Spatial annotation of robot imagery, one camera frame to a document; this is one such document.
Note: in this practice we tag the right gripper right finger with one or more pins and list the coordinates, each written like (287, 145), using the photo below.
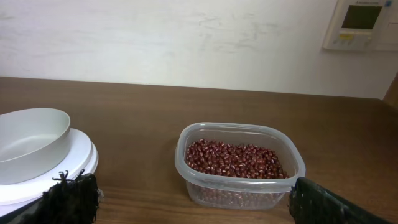
(310, 203)

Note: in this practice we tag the white wall control panel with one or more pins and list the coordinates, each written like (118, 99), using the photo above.
(357, 25)

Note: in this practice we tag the white round bowl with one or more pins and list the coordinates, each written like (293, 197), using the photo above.
(33, 141)

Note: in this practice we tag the clear plastic container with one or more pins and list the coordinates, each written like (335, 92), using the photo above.
(233, 192)

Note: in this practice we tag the red adzuki beans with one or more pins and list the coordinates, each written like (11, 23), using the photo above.
(243, 161)

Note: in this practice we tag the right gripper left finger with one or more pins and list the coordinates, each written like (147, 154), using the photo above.
(69, 201)

